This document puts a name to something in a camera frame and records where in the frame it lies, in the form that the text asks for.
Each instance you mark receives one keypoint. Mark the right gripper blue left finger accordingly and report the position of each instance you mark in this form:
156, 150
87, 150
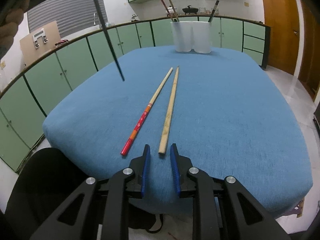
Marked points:
146, 168

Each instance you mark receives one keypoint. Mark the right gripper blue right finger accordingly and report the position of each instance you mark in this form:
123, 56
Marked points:
174, 156

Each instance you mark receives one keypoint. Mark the red-handled chopstick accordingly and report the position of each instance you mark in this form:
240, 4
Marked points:
165, 6
140, 122

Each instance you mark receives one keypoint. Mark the black chopstick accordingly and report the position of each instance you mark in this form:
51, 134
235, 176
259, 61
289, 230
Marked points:
213, 11
104, 28

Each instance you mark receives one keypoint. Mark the green lower kitchen cabinets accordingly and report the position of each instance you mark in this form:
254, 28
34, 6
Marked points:
31, 95

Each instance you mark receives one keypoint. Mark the person's left hand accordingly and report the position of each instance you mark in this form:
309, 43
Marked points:
11, 24

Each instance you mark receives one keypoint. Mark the grey window blind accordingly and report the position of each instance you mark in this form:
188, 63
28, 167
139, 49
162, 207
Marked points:
71, 15

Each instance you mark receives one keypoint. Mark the red cloth on counter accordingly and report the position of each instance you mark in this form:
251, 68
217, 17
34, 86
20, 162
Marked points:
61, 42

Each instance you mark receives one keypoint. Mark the cardboard board with device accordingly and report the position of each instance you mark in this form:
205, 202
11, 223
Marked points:
39, 42

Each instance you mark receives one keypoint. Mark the blue tablecloth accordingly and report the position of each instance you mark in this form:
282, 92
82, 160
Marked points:
229, 118

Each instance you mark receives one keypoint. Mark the person's dark knee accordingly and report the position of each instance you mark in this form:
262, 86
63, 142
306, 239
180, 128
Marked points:
44, 183

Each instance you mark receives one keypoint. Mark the white double utensil holder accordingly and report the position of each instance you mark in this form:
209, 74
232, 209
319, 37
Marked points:
192, 35

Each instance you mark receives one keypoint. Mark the white pot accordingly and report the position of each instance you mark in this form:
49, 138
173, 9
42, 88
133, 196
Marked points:
170, 11

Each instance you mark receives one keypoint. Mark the purple woven stool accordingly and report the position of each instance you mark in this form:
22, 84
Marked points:
297, 210

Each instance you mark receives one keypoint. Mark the black wok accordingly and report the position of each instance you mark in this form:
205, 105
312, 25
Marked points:
189, 10

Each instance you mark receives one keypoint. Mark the open wooden doorway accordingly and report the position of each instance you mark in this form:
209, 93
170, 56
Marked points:
309, 70

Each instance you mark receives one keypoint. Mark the brown wooden door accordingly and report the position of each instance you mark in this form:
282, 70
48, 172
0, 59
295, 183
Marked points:
283, 19

